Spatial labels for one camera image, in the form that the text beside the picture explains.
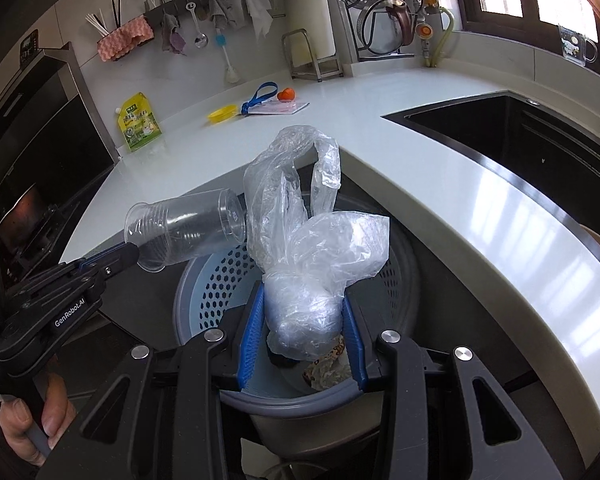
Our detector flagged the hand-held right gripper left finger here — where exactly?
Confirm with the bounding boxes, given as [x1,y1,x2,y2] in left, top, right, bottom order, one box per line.
[35,281,267,480]

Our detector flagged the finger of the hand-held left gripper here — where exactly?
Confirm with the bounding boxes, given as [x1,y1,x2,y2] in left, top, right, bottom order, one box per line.
[80,247,142,286]
[60,242,131,273]

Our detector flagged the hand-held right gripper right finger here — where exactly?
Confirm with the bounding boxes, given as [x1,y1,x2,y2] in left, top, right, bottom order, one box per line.
[341,296,566,480]

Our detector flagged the snack wrapper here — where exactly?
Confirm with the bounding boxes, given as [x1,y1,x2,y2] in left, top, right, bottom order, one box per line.
[304,342,353,391]

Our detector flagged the blue-grey perforated waste basket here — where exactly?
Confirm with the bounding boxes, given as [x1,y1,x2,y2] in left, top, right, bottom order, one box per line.
[172,187,422,418]

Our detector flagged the clear plastic cup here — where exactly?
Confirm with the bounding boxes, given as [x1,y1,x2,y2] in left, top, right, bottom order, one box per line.
[124,187,246,273]

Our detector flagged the clear plastic bag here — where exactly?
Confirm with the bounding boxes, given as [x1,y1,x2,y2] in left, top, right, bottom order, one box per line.
[243,124,391,362]

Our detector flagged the person's left hand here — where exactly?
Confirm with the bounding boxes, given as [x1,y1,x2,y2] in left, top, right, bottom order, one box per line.
[0,374,79,461]

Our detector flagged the black kitchen appliance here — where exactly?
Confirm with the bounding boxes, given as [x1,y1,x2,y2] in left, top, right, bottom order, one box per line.
[0,42,118,266]

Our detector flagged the green yellow spout pouch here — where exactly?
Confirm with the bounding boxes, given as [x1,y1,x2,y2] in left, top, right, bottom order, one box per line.
[114,92,163,153]

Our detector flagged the pink wavy cloth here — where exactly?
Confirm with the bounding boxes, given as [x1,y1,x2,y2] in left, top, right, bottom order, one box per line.
[97,16,155,62]

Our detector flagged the blue white brush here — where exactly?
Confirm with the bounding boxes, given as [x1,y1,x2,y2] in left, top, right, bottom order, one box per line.
[215,30,241,85]

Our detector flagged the clear pink flat package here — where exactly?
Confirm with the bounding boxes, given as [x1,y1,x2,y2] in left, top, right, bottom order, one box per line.
[252,100,311,116]

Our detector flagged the white sticks bundle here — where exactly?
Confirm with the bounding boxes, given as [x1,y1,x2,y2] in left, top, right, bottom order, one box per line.
[85,12,112,41]

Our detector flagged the grey purple hanging cloth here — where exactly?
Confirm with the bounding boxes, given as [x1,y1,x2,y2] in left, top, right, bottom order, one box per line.
[161,12,187,55]

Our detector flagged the metal spoon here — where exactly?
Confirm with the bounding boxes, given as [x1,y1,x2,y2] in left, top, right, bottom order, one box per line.
[186,2,210,48]

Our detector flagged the black kitchen sink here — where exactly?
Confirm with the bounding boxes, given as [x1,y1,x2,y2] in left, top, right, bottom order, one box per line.
[381,91,600,231]

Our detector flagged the metal board stand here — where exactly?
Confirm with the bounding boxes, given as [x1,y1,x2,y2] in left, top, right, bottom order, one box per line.
[281,27,344,82]

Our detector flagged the white hanging cloth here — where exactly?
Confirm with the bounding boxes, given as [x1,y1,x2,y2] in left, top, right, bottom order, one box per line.
[244,0,273,41]

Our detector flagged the glass pot lid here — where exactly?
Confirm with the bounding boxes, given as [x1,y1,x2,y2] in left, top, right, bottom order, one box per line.
[356,0,421,56]

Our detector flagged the gas valve with orange knob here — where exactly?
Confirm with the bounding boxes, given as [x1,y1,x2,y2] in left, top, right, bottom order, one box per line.
[415,0,438,67]

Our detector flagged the white cutting board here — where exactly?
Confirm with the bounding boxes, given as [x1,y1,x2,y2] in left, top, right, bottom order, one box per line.
[285,0,338,58]

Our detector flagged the clear printed mug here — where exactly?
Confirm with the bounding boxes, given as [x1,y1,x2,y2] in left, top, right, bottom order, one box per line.
[557,24,598,63]

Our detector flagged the blue strap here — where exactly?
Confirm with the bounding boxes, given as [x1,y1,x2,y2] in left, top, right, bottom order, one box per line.
[240,81,277,115]

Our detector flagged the yellow-green hose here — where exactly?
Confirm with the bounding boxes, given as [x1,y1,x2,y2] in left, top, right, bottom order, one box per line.
[427,6,456,68]

